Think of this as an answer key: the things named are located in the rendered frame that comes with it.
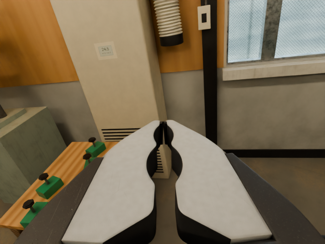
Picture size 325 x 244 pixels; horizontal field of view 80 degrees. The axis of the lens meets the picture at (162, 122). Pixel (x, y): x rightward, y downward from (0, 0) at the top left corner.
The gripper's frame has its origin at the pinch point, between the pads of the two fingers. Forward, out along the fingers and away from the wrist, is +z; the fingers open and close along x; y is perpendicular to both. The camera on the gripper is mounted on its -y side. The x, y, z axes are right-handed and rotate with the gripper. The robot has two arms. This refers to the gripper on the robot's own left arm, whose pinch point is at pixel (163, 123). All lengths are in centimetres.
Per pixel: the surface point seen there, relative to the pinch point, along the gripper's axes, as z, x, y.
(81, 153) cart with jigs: 95, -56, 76
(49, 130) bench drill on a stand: 136, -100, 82
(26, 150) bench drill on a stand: 110, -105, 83
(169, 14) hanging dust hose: 120, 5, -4
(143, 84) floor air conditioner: 113, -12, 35
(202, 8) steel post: 124, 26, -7
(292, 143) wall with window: 124, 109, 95
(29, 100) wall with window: 166, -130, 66
